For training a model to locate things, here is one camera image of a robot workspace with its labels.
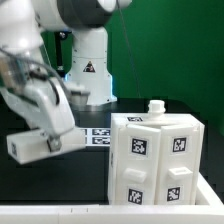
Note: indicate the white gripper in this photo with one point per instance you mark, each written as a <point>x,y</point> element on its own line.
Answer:
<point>43,107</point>

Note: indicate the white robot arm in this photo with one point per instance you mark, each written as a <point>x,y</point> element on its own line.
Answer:
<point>23,56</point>

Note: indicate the black camera on stand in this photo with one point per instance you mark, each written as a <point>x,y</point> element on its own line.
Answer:
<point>63,54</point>

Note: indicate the white cabinet door panel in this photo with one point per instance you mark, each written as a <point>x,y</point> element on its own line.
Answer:
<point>137,163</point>
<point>176,169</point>

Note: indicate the white marker sheet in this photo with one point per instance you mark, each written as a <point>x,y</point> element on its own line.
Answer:
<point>97,137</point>

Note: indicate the white cabinet door block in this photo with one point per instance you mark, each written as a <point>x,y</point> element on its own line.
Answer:
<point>33,145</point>

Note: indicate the white L-shaped workspace border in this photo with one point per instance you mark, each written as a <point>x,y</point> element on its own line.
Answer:
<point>207,210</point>

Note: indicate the white cabinet body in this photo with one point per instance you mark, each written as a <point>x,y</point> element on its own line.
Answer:
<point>155,117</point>

